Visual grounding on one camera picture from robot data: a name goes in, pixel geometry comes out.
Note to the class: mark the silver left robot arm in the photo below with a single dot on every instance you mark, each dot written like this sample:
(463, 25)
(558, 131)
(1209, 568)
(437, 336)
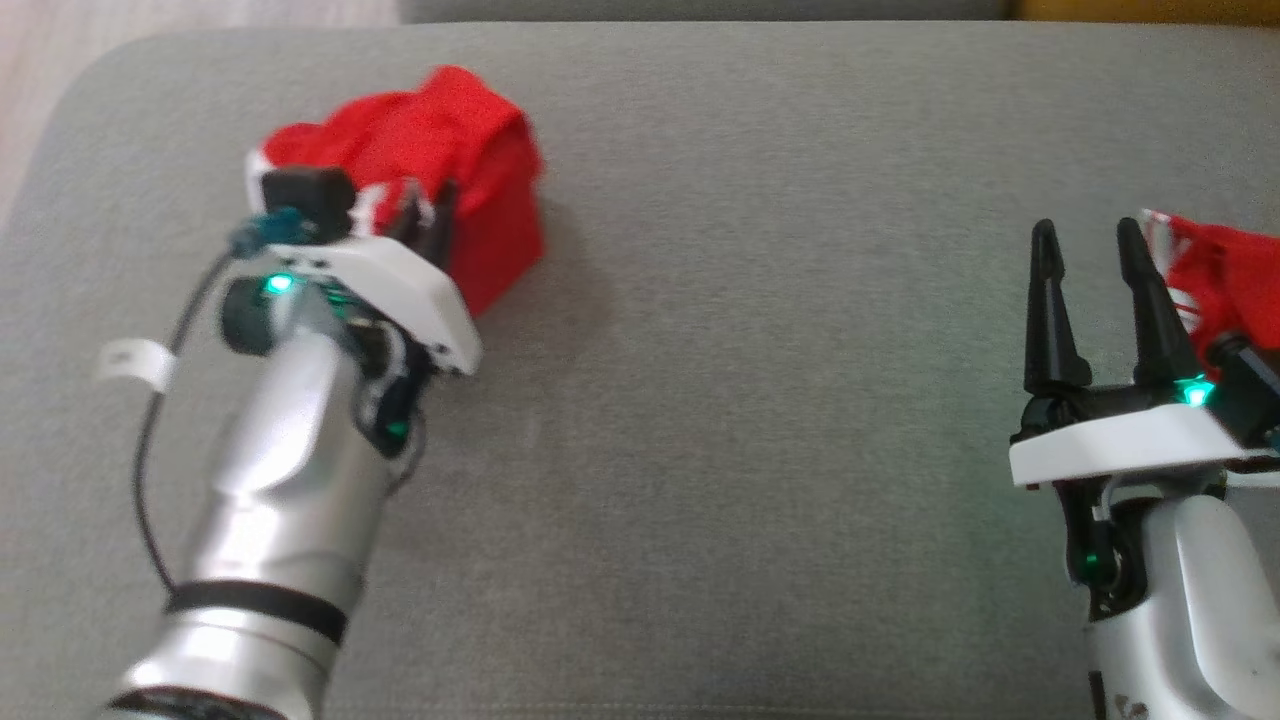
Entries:
(280, 480)

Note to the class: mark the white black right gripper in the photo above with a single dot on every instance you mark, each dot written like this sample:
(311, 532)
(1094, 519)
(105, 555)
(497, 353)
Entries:
(1120, 445)

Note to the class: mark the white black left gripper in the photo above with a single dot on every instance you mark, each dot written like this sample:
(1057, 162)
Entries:
(400, 290)

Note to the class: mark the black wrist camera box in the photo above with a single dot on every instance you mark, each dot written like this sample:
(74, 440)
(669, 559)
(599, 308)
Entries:
(310, 200)
(1245, 385)

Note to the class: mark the red shirt with white sleeves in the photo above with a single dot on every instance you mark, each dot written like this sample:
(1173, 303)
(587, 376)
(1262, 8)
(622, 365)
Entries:
(1230, 270)

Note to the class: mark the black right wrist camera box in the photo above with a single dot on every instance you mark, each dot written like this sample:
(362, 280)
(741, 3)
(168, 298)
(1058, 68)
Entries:
(1245, 385)

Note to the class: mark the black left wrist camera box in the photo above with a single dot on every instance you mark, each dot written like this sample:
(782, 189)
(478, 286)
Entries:
(310, 200)

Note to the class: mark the red shorts with white hems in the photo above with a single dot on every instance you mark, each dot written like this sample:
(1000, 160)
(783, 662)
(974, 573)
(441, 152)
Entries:
(470, 150)

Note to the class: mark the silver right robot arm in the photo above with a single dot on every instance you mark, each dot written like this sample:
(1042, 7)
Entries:
(1190, 620)

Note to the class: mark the large yellow sofa cushion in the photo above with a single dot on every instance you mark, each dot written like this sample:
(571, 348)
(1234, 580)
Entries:
(1150, 8)

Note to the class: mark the grey sofa back cushion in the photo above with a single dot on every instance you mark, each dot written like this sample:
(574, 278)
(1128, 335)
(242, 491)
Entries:
(700, 8)

